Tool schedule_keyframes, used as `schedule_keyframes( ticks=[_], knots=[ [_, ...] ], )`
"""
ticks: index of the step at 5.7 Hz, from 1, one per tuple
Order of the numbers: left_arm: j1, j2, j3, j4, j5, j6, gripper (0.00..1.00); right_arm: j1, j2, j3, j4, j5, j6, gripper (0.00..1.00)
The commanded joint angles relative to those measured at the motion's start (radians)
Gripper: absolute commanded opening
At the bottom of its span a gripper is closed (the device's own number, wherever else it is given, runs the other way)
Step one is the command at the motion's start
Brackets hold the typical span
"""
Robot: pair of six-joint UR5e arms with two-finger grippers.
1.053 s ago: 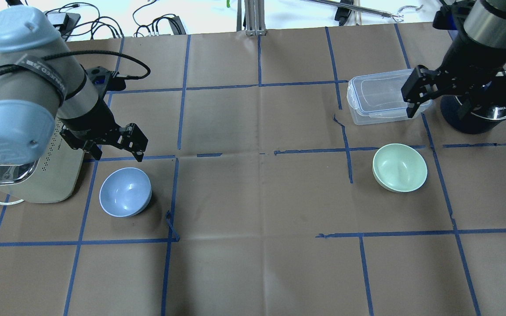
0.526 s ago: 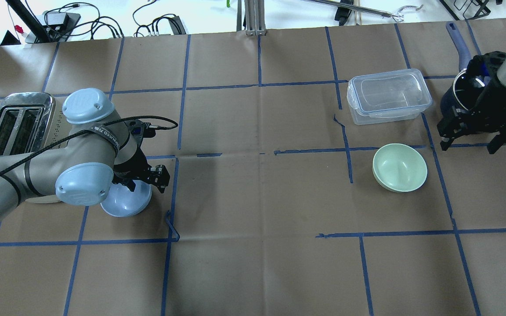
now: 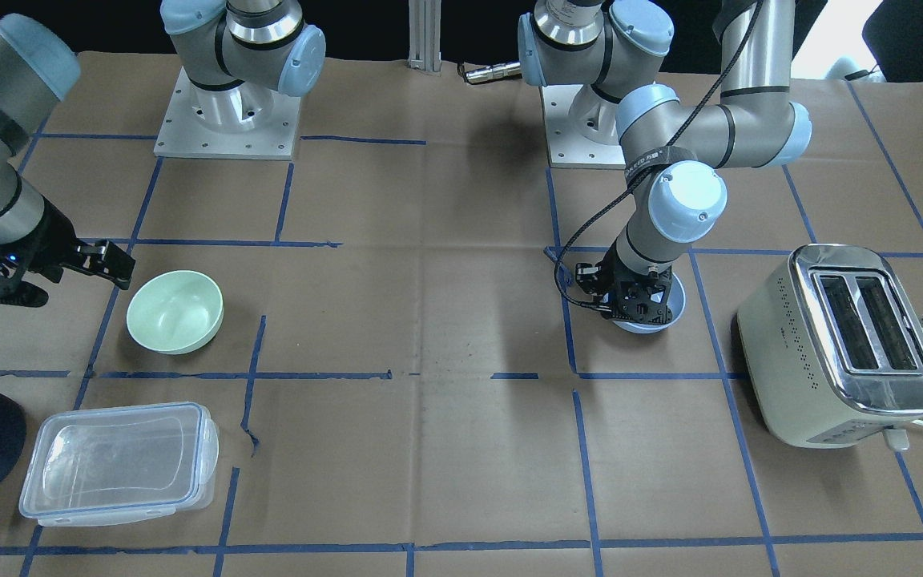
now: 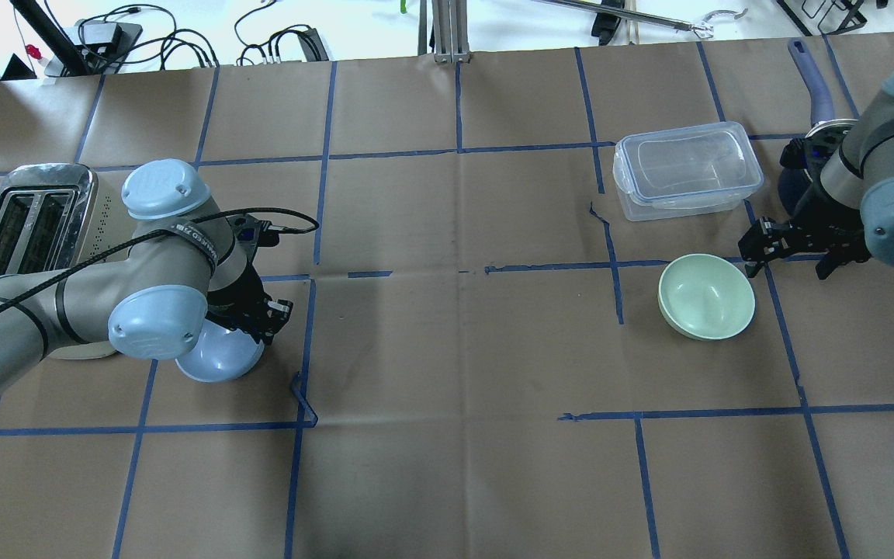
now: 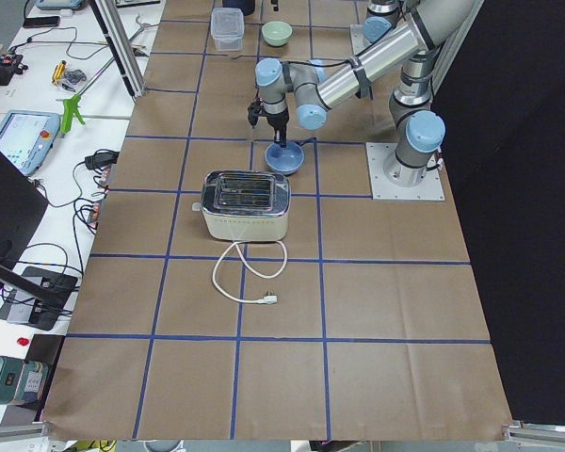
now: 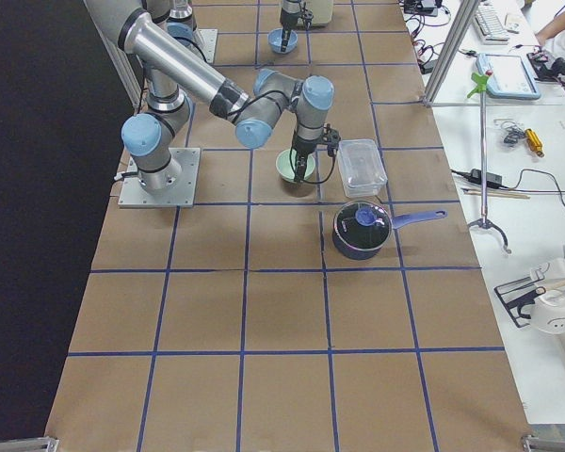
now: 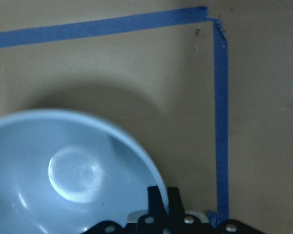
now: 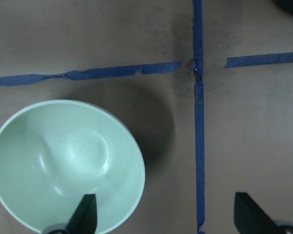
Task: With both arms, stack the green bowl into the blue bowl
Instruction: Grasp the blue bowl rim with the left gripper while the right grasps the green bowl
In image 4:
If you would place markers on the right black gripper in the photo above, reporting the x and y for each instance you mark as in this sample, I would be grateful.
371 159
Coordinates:
810 230

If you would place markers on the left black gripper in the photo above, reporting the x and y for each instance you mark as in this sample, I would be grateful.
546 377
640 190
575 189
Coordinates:
234 299

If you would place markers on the blue bowl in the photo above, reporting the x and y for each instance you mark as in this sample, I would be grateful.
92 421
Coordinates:
220 355

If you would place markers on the green bowl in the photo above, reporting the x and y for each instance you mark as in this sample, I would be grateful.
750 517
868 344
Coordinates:
706 298

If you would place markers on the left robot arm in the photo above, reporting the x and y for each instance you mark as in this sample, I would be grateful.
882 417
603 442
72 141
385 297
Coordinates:
189 294

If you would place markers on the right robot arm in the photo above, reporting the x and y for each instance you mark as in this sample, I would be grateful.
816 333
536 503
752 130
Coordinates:
836 184

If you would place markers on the blue saucepan with lid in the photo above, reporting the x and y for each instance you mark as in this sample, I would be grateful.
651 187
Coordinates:
804 116

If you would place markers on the clear plastic food container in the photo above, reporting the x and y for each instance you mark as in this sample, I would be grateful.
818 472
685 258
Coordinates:
703 169

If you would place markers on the silver toaster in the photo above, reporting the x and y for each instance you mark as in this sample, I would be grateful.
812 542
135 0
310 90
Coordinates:
53 216

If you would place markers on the reacher grabber tool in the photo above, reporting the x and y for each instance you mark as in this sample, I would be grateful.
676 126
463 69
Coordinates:
703 28

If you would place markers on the black power adapter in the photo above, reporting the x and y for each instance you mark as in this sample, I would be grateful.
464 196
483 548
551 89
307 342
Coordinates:
605 26

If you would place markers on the aluminium frame post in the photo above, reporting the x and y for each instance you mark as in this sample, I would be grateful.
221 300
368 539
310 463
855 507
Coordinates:
443 31

